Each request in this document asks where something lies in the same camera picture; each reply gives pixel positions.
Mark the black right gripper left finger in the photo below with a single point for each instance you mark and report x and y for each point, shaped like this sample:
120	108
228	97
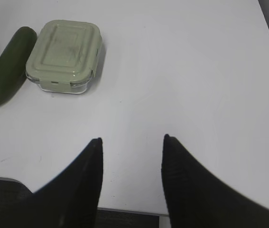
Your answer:
70	200

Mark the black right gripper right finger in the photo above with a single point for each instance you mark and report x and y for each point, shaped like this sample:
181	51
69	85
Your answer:
195	198

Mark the dark green cucumber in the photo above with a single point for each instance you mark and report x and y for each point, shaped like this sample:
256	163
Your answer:
13	62

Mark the green lid glass food container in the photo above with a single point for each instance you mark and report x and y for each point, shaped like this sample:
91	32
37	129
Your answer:
65	56

